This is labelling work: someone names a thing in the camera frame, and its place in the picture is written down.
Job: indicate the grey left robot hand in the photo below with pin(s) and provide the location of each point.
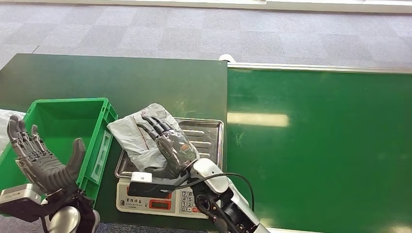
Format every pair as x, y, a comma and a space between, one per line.
45, 170

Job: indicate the silver conveyor side rail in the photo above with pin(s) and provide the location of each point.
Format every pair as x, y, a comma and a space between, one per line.
322, 68

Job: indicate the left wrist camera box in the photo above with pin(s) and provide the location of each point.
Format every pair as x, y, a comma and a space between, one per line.
16, 196

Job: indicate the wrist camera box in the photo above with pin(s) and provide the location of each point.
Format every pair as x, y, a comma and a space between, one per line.
141, 177
16, 196

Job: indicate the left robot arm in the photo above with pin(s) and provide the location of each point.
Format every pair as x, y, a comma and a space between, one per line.
62, 218

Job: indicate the white scale with steel tray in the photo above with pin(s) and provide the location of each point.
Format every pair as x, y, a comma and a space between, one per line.
202, 138

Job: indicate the white conveyor roller cap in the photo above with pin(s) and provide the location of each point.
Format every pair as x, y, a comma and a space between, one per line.
227, 58

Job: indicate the grey plastic mailer package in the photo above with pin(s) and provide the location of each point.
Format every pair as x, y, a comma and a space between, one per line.
128, 135

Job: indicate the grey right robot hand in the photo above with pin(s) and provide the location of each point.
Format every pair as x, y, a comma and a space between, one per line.
175, 151

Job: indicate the green plastic crate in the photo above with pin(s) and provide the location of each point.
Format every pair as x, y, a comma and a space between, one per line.
64, 122

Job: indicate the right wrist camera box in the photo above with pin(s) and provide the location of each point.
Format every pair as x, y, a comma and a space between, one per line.
141, 177

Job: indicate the green conveyor belt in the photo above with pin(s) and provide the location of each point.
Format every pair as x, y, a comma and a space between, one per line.
322, 144

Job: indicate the white plastic bag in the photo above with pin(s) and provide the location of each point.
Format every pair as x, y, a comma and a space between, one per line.
5, 128

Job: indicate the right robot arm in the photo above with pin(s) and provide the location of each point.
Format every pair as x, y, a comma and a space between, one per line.
209, 175

